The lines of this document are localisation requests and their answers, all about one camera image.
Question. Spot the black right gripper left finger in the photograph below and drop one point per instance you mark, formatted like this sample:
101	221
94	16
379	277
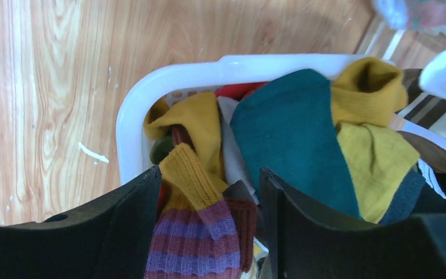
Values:
108	237

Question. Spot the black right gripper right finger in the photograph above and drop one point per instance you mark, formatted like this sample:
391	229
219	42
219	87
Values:
307	239

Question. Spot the maroon purple striped sock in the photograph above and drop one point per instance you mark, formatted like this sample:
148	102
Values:
199	233

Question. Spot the pink patterned sock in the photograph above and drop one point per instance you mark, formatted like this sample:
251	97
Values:
412	15

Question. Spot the teal sock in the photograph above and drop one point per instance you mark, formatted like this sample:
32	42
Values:
287	126

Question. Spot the white sock laundry basket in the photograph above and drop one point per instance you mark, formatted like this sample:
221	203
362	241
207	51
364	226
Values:
184	94

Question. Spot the yellow sock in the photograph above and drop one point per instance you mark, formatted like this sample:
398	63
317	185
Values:
365	97

